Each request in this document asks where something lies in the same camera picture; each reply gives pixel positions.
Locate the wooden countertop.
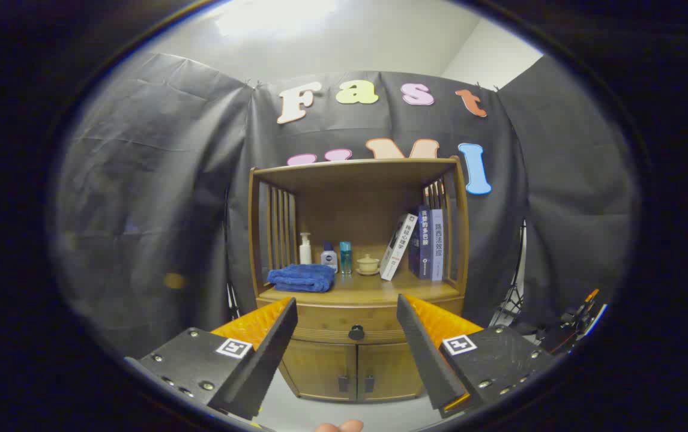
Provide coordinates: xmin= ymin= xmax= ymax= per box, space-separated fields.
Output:
xmin=258 ymin=264 xmax=463 ymax=304

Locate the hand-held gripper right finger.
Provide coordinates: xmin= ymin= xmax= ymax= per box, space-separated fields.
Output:
xmin=396 ymin=293 xmax=558 ymax=419

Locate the wooden drawer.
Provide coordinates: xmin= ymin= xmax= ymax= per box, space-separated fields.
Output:
xmin=287 ymin=298 xmax=463 ymax=346

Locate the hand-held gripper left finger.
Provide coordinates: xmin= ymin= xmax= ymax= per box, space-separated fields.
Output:
xmin=125 ymin=296 xmax=298 ymax=421

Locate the wooden cabinet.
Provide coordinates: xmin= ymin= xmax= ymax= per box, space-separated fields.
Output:
xmin=248 ymin=157 xmax=469 ymax=403

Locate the pale lavender book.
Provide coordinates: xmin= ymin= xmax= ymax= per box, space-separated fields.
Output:
xmin=429 ymin=209 xmax=444 ymax=281

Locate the dark blue book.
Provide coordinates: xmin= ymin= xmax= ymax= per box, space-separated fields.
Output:
xmin=409 ymin=206 xmax=433 ymax=279

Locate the wooden cabinet door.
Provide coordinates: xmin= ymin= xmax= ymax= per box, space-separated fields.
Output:
xmin=356 ymin=342 xmax=426 ymax=400
xmin=281 ymin=341 xmax=358 ymax=401

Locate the black and orange equipment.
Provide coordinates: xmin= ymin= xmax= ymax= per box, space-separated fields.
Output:
xmin=536 ymin=288 xmax=609 ymax=355

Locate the blue folded towel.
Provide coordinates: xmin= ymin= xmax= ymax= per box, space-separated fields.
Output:
xmin=267 ymin=264 xmax=337 ymax=293

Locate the white book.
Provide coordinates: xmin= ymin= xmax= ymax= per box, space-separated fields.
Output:
xmin=379 ymin=214 xmax=418 ymax=281

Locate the cream lidded teacup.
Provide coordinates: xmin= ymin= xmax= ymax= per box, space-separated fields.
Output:
xmin=355 ymin=254 xmax=381 ymax=277

